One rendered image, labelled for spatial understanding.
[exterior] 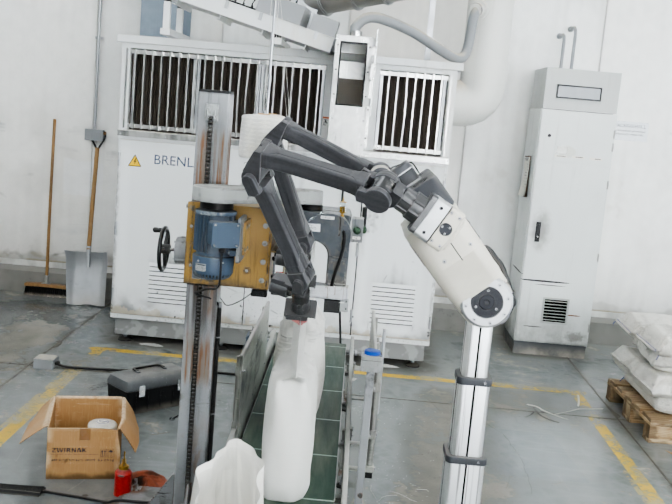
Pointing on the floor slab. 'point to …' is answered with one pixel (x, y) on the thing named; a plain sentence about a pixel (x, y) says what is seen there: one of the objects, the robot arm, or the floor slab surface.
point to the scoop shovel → (87, 261)
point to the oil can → (122, 478)
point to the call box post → (364, 437)
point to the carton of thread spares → (109, 442)
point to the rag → (148, 478)
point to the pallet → (640, 411)
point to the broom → (47, 247)
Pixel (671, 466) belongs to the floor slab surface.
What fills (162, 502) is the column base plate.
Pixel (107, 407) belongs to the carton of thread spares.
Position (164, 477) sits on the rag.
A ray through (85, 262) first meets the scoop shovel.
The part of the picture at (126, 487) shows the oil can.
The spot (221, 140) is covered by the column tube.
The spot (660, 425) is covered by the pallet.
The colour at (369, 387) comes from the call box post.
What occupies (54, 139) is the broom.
